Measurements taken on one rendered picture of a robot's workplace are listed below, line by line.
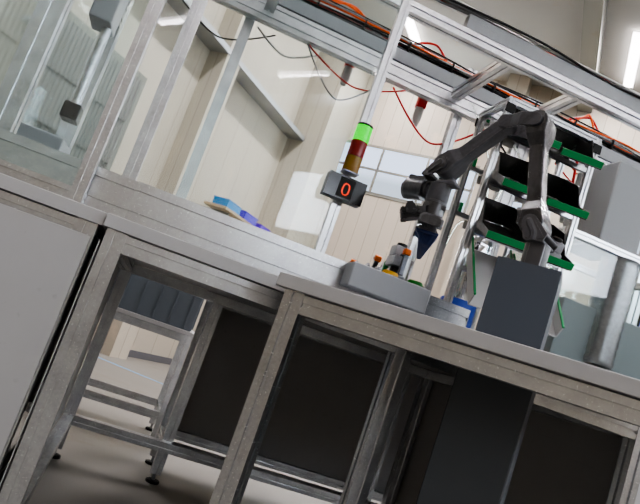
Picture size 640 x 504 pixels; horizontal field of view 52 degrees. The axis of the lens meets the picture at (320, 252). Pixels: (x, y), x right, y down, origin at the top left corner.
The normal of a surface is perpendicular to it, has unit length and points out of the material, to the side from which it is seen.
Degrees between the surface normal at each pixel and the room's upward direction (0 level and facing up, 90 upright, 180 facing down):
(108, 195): 90
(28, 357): 90
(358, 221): 90
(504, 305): 90
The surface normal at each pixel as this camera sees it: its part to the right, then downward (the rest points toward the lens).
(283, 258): 0.26, -0.06
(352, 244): -0.33, -0.26
